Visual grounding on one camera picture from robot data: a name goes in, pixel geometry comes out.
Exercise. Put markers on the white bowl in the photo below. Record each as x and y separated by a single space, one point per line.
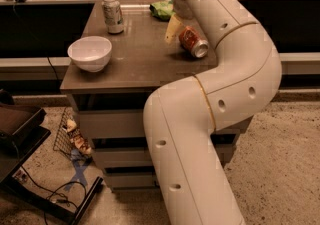
90 53

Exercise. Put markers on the snack bag in basket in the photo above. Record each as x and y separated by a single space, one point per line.
76 137

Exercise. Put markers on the grey drawer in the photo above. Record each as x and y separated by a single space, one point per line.
133 152
133 124
131 177

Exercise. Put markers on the wire basket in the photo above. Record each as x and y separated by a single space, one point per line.
62 144

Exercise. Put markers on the black cart stand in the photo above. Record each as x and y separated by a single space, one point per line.
21 134

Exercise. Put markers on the orange coke can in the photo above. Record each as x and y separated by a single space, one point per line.
193 43

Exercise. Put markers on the bottom grey drawer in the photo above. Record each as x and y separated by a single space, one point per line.
131 177

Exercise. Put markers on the green chip bag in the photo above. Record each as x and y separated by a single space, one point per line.
162 10

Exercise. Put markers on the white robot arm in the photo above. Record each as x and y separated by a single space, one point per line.
247 77

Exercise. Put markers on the grey drawer cabinet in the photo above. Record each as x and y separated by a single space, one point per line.
141 62

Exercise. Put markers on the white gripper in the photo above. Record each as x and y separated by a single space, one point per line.
182 9

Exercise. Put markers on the green white soda can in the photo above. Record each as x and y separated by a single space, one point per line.
113 16

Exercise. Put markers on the top grey drawer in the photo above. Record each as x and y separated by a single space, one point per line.
133 124

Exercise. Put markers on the middle grey drawer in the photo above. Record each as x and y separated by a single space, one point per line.
133 152

